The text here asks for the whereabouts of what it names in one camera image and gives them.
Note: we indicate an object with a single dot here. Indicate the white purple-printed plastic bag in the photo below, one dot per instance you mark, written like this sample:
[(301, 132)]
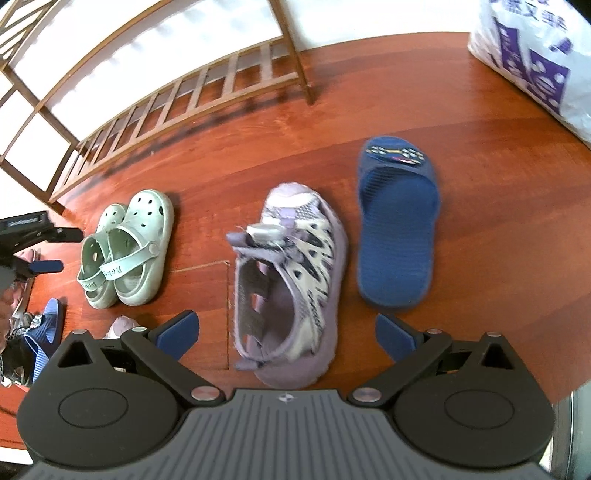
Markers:
[(540, 50)]

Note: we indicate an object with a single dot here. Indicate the mint green clog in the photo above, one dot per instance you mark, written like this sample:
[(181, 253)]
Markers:
[(143, 230), (94, 258)]

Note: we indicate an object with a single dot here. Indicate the pink fur-lined slipper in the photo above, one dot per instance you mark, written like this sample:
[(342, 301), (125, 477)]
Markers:
[(27, 286)]

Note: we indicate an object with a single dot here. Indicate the brown wooden shoe rack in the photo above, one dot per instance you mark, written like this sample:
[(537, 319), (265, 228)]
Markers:
[(152, 101)]

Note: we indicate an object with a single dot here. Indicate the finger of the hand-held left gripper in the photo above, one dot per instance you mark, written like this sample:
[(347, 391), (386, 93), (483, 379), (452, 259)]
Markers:
[(44, 266)]

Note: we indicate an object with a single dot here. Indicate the purple mesh sneaker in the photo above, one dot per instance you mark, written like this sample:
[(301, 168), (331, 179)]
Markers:
[(122, 326), (286, 295)]

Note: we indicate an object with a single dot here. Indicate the blue slide slipper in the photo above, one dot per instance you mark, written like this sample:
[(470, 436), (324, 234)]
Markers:
[(397, 221), (46, 332)]

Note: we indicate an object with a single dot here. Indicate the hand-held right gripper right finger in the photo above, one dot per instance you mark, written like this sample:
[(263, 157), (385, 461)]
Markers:
[(392, 337)]

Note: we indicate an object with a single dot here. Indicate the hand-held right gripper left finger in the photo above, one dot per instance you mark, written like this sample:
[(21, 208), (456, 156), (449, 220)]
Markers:
[(178, 334)]

